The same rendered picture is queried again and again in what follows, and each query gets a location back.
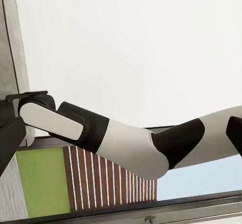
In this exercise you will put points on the bed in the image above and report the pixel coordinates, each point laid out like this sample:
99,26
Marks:
13,70

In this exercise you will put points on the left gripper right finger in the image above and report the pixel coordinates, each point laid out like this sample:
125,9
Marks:
234,132

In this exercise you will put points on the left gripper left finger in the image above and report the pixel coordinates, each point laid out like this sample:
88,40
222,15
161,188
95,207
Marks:
12,133

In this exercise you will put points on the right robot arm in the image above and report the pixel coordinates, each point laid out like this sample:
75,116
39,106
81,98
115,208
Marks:
138,150

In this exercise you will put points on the door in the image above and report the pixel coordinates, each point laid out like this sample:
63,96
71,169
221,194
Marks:
55,182

